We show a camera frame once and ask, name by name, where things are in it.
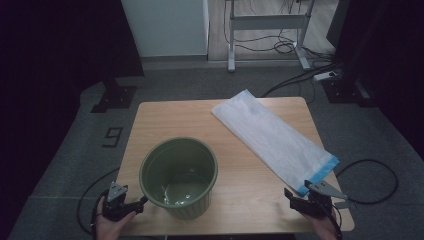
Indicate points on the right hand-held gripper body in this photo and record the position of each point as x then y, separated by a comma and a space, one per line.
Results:
316, 203

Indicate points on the person's right hand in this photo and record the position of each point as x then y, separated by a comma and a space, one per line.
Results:
325, 230

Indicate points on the person's left hand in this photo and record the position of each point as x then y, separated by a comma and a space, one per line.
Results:
108, 230

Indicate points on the white cabinet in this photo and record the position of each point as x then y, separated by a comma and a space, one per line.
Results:
166, 26

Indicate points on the white power strip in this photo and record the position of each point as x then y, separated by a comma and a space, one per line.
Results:
325, 76

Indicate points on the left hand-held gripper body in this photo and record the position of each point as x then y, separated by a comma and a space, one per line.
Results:
115, 208

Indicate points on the white blue-edged plastic bag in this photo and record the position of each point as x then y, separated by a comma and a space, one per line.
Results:
270, 136

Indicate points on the green plastic bin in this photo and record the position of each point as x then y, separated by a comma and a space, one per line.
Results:
178, 166

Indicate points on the black stand with base plate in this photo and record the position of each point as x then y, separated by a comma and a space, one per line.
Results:
115, 96
343, 90

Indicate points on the dark curtain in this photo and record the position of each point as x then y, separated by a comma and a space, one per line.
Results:
50, 50
390, 50

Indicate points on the white metal desk frame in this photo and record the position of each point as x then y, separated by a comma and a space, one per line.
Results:
266, 22

